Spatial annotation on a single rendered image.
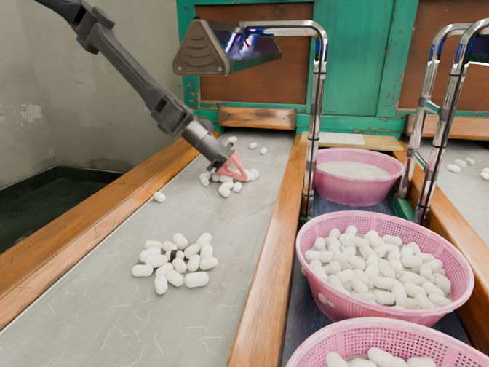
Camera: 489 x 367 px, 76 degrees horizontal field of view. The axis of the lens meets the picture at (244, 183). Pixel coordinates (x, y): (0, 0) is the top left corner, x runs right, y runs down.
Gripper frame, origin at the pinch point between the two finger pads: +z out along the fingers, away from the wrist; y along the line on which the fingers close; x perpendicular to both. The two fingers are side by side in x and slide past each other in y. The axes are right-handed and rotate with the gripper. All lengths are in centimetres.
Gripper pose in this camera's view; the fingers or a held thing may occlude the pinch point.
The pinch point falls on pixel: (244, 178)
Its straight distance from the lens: 82.8
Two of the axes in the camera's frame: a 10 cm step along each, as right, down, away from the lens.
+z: 7.4, 6.6, 1.2
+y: 2.1, -4.0, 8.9
